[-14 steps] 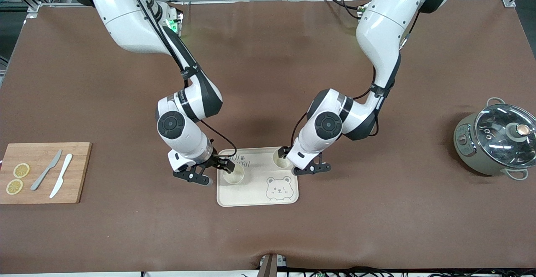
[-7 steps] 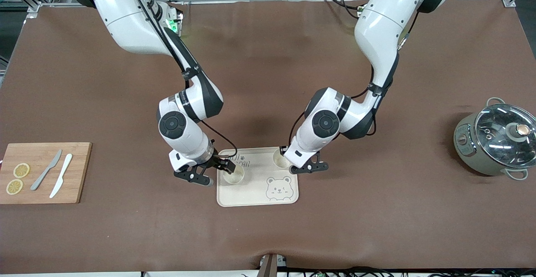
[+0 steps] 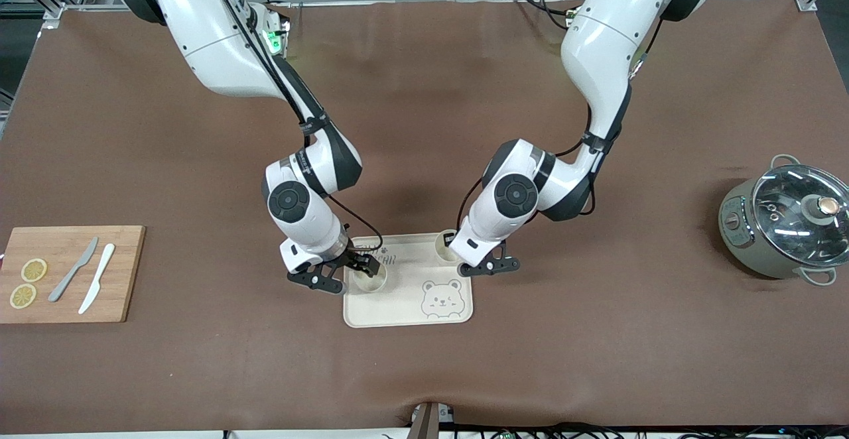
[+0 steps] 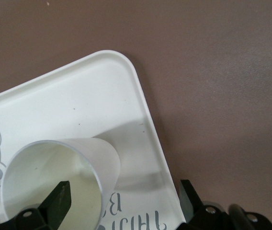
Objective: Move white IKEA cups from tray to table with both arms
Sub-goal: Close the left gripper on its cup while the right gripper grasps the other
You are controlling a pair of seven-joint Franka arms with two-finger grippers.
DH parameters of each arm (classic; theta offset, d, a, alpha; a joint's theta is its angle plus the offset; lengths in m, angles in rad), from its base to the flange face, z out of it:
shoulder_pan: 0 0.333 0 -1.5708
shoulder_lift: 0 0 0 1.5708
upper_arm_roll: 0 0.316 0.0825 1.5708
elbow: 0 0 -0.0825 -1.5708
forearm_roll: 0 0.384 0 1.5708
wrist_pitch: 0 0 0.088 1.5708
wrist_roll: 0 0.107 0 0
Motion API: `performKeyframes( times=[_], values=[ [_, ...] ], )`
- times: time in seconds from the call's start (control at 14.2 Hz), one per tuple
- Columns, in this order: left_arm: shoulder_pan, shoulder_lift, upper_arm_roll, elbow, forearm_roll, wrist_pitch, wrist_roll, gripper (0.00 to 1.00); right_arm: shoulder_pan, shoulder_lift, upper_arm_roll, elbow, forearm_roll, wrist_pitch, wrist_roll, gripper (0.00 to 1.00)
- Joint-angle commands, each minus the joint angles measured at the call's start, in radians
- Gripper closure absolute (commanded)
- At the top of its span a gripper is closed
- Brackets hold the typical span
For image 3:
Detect brown table cover mat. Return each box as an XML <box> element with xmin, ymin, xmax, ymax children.
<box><xmin>0</xmin><ymin>0</ymin><xmax>849</xmax><ymax>434</ymax></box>

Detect sage green cooking pot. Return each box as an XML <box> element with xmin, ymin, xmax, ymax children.
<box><xmin>718</xmin><ymin>154</ymin><xmax>849</xmax><ymax>287</ymax></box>

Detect cream bear print tray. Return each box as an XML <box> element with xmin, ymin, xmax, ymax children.
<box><xmin>343</xmin><ymin>231</ymin><xmax>474</xmax><ymax>328</ymax></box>

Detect gray plastic knife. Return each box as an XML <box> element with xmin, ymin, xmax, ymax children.
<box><xmin>48</xmin><ymin>237</ymin><xmax>99</xmax><ymax>303</ymax></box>

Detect white plastic knife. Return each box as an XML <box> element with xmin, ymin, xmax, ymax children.
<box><xmin>78</xmin><ymin>243</ymin><xmax>116</xmax><ymax>315</ymax></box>

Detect white IKEA cup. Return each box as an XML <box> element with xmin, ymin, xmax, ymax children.
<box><xmin>352</xmin><ymin>259</ymin><xmax>389</xmax><ymax>294</ymax></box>
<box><xmin>434</xmin><ymin>229</ymin><xmax>466</xmax><ymax>267</ymax></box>

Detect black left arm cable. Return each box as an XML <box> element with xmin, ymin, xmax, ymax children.
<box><xmin>456</xmin><ymin>18</ymin><xmax>664</xmax><ymax>229</ymax></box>

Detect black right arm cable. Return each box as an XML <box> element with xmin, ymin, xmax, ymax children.
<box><xmin>156</xmin><ymin>0</ymin><xmax>385</xmax><ymax>267</ymax></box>

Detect wooden cutting board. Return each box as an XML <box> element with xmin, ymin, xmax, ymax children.
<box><xmin>0</xmin><ymin>225</ymin><xmax>146</xmax><ymax>324</ymax></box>

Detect camera mounting post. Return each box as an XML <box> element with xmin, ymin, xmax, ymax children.
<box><xmin>410</xmin><ymin>401</ymin><xmax>441</xmax><ymax>439</ymax></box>

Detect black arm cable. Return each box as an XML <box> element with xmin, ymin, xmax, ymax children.
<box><xmin>156</xmin><ymin>0</ymin><xmax>385</xmax><ymax>267</ymax></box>
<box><xmin>456</xmin><ymin>18</ymin><xmax>664</xmax><ymax>229</ymax></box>

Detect glass pot lid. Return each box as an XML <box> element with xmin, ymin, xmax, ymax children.
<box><xmin>751</xmin><ymin>164</ymin><xmax>849</xmax><ymax>269</ymax></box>

